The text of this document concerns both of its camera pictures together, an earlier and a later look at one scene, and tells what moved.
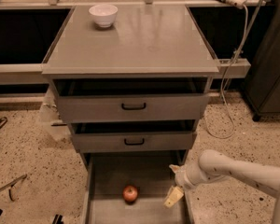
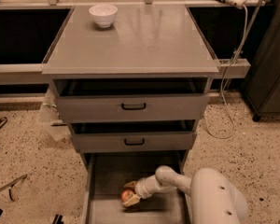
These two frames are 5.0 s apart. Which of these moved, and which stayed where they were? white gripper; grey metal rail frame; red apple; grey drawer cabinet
Moved: white gripper
Stayed: red apple; grey drawer cabinet; grey metal rail frame
